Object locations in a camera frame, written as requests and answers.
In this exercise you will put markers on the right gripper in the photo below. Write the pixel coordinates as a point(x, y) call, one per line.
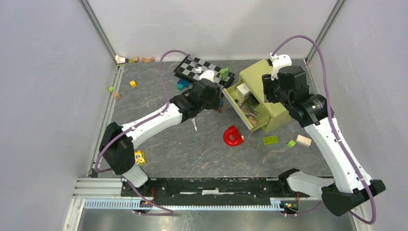
point(269, 84)

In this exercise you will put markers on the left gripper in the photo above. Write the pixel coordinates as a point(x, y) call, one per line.
point(214, 103)

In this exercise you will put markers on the small silver white tube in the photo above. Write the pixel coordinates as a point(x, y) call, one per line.
point(194, 124)

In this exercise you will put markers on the white cube box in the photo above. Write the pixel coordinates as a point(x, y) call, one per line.
point(243, 92)

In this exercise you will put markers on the green drawer cabinet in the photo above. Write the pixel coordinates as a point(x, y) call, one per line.
point(271, 115)

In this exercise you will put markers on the clear plastic wrapper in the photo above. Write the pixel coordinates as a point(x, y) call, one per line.
point(249, 106)

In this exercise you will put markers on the foundation bottle with grey cap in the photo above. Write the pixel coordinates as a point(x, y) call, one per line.
point(252, 120)

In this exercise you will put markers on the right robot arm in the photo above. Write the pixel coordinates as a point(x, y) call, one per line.
point(351, 184)

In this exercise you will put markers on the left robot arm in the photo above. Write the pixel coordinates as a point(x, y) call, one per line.
point(120, 141)

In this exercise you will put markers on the blue toy brick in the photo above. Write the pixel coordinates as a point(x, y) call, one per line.
point(185, 83)

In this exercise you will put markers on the green toy figure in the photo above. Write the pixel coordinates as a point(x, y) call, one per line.
point(224, 74)

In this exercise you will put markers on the red toy magnet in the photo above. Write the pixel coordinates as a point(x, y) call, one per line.
point(232, 137)

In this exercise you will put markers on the lime green toy brick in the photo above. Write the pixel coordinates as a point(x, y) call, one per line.
point(270, 140)

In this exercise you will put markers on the small green block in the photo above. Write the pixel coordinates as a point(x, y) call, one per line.
point(291, 144)

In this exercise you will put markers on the cream toy brick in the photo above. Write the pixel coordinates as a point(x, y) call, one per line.
point(303, 140)

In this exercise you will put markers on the small yellow cube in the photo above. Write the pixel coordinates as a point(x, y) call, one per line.
point(133, 84)

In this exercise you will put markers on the wooden blocks in corner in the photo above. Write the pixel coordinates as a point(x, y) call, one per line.
point(122, 60)

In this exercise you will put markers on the small wooden cube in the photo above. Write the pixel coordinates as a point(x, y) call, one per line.
point(116, 95)

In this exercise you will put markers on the yellow number toy block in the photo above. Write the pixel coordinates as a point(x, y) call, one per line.
point(140, 158)

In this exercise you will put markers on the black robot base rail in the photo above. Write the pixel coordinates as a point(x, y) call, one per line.
point(215, 191)

